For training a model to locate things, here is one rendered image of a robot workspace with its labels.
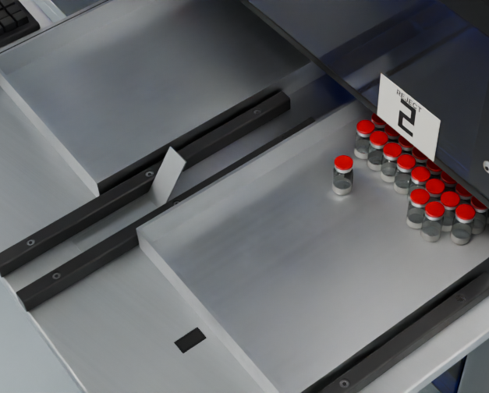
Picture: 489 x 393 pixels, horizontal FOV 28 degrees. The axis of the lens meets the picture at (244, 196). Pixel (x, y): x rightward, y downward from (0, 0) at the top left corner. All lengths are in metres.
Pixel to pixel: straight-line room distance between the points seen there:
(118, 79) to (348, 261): 0.40
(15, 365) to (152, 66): 0.96
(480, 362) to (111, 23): 0.64
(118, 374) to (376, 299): 0.28
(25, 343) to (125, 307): 1.07
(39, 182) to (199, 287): 0.25
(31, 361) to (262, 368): 1.17
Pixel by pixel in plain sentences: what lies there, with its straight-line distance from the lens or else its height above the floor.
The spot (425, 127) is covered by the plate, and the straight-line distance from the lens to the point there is 0.99.
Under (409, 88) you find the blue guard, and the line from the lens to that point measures 0.98.
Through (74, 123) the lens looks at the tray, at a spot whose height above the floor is 0.88.
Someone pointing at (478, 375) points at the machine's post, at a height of 0.71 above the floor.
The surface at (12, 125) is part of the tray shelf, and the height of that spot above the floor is 0.88.
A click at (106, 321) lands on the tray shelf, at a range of 1.03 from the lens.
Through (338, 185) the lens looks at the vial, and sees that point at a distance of 1.10.
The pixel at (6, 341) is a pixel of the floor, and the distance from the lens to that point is 2.11.
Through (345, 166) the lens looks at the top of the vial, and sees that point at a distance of 1.08.
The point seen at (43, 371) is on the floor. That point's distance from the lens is 2.05.
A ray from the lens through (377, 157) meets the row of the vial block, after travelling 1.12.
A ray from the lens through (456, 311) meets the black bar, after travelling 1.01.
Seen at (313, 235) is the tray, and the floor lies 0.88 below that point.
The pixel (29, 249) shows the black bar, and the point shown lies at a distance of 1.08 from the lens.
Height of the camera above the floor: 1.74
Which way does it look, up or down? 51 degrees down
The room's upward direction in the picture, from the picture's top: 4 degrees counter-clockwise
